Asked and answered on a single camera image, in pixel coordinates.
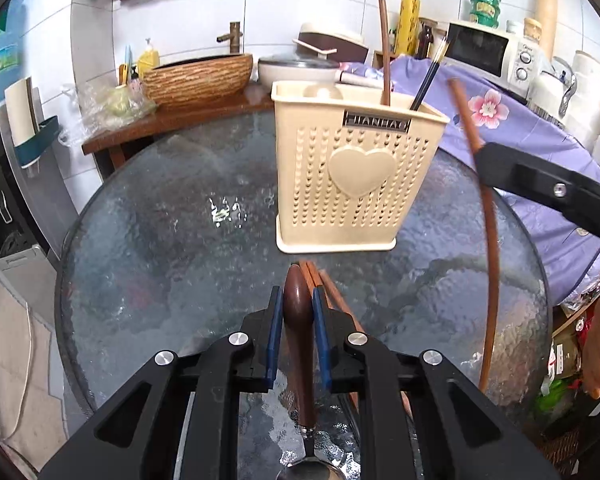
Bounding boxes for brown wooden chopstick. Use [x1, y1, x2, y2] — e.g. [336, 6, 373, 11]
[447, 77, 501, 393]
[378, 0, 394, 108]

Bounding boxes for clear plastic bag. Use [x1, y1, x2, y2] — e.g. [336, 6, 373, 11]
[57, 82, 157, 147]

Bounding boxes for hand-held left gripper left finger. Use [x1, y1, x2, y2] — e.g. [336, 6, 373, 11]
[39, 284, 285, 480]

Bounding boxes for wooden-handled spoon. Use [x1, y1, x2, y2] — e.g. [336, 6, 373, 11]
[275, 263, 352, 480]

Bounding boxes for purple floral cloth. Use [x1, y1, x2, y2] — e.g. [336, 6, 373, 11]
[339, 54, 600, 307]

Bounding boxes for white microwave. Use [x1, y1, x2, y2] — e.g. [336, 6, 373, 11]
[444, 19, 537, 97]

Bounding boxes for white cable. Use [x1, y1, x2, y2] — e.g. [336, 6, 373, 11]
[19, 304, 39, 442]

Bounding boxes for beige plastic utensil holder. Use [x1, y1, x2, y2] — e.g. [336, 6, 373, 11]
[271, 80, 451, 254]

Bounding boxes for group of brown chopsticks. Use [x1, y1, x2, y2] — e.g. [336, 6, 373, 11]
[299, 259, 413, 418]

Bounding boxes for beige cloth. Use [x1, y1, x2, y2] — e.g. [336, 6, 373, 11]
[0, 259, 67, 462]

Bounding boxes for wooden counter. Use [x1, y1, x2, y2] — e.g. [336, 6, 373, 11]
[82, 84, 282, 182]

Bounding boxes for brown white rice cooker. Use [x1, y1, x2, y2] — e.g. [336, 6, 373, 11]
[292, 22, 371, 64]

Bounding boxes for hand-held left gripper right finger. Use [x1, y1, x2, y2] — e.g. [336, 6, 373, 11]
[312, 285, 562, 480]

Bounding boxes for grey water dispenser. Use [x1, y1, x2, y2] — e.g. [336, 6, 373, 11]
[0, 109, 57, 272]

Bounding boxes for black chopstick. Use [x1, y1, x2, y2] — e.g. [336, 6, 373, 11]
[409, 37, 451, 112]

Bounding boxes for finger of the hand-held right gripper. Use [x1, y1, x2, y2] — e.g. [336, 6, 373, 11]
[475, 141, 600, 257]

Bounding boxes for teal cup holder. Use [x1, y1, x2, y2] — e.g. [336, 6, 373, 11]
[12, 114, 61, 169]

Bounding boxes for tall paper cup stack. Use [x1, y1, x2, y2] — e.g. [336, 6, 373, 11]
[535, 0, 559, 62]

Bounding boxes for brass faucet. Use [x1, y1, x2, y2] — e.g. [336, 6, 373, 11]
[215, 21, 244, 55]

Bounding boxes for white paper cup tube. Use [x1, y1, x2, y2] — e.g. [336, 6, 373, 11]
[3, 75, 44, 142]

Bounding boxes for yellow roll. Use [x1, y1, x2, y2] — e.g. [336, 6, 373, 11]
[397, 0, 421, 57]

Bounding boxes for white thermos jug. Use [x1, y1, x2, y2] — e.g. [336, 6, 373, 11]
[527, 57, 579, 124]

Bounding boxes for yellow soap dispenser bottle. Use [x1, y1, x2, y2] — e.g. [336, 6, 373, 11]
[137, 37, 161, 79]

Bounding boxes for woven wash basin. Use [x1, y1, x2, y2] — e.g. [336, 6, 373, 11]
[142, 52, 255, 109]

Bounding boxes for blue water jug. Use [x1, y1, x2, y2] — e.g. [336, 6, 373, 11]
[0, 0, 27, 107]

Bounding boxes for colourful plastic bags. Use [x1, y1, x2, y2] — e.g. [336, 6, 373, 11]
[529, 284, 600, 462]

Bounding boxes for stacks of white paper bowls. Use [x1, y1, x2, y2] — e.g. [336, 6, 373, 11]
[564, 49, 600, 182]

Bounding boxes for brown glass bottle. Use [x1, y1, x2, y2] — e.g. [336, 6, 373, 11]
[417, 17, 439, 60]

